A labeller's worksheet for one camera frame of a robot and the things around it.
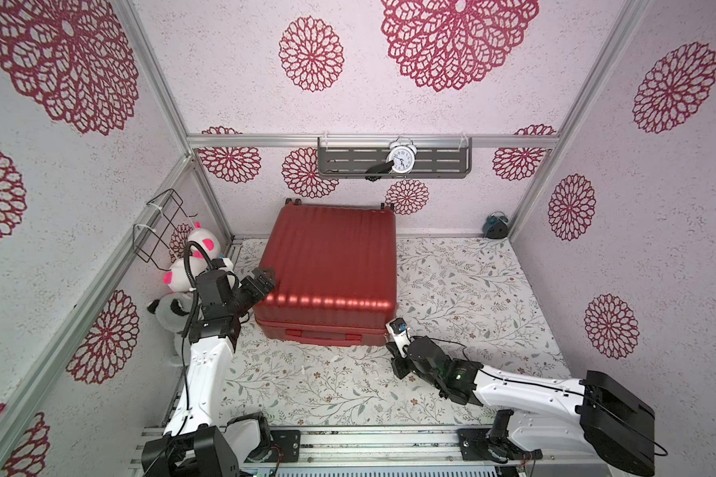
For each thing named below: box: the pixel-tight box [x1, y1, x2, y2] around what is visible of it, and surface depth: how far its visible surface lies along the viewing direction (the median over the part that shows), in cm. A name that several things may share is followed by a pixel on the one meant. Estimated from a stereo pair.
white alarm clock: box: [385, 135, 419, 175], surface depth 92 cm
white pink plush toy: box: [187, 221, 221, 262], surface depth 95 cm
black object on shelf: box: [364, 159, 395, 182], surface depth 94 cm
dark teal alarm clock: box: [482, 210, 510, 240], surface depth 120 cm
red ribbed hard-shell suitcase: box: [253, 198, 398, 347], surface depth 86 cm
